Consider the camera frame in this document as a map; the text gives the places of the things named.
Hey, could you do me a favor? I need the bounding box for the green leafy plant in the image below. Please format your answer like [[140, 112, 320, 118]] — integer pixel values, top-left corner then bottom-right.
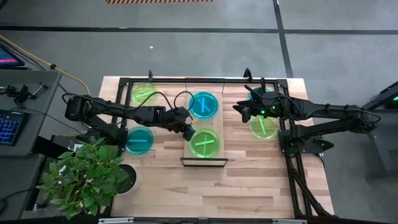
[[35, 136, 130, 220]]

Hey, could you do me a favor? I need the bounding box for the silver metal bracket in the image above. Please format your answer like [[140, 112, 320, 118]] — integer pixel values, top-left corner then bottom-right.
[[272, 218, 308, 224], [98, 217, 134, 224]]

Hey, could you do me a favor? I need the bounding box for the grey desk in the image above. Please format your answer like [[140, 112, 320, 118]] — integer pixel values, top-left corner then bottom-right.
[[0, 70, 63, 218]]

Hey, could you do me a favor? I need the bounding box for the small black gadget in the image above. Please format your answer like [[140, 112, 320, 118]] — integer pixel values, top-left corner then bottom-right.
[[5, 82, 50, 106]]

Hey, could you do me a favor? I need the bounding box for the monitor with pink screen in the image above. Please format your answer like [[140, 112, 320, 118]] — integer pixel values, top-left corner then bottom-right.
[[0, 43, 25, 68]]

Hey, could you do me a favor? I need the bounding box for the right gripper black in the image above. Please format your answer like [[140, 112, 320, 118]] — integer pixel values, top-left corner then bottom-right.
[[232, 91, 282, 123]]

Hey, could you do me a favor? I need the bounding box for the white plant pot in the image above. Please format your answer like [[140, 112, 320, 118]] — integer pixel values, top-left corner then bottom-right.
[[116, 163, 141, 195]]

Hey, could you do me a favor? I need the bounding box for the black box green light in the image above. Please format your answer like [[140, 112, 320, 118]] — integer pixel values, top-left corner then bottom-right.
[[387, 93, 398, 110]]

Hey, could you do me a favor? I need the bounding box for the green translucent plate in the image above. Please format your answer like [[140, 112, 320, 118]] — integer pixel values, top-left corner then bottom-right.
[[248, 114, 280, 141], [188, 128, 221, 159], [130, 82, 159, 106], [188, 128, 221, 158]]

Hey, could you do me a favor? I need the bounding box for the clear acrylic tray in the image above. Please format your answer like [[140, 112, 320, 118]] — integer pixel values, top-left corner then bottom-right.
[[180, 77, 229, 168]]

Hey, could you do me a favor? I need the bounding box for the black control box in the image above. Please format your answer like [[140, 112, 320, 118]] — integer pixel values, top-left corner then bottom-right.
[[32, 134, 81, 159]]

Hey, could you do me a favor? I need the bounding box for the backlit keyboard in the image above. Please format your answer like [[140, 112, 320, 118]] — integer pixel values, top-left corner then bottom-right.
[[0, 109, 29, 146]]

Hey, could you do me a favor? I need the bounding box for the yellow cable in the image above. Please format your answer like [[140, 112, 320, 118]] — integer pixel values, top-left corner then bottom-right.
[[0, 34, 91, 96]]

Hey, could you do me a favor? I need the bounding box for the blue translucent plate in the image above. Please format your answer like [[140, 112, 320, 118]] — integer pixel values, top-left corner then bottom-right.
[[188, 91, 220, 120], [125, 125, 155, 156], [248, 86, 272, 102], [188, 91, 220, 119]]

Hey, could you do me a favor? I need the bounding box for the black aluminium rig frame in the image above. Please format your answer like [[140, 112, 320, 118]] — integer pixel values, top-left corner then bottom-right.
[[110, 68, 335, 224]]

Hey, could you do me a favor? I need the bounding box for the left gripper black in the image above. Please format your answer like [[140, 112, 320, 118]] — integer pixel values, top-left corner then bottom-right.
[[164, 106, 197, 142]]

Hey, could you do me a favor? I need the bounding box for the black floor cable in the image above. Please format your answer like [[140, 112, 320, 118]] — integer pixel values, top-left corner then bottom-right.
[[0, 39, 74, 96]]

